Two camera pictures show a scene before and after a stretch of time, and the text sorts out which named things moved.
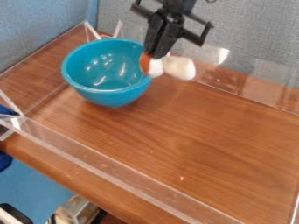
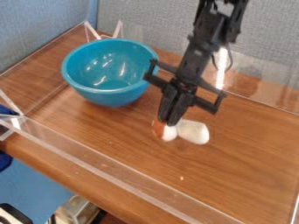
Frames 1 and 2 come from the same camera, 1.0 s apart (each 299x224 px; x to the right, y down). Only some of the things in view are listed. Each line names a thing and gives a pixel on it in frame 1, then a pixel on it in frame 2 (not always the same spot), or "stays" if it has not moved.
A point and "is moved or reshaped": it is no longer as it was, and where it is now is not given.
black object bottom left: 10,215 stays
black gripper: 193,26 to 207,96
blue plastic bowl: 102,70 stays
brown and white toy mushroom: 179,67 is moved or reshaped
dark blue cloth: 5,159 stays
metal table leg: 77,211 stays
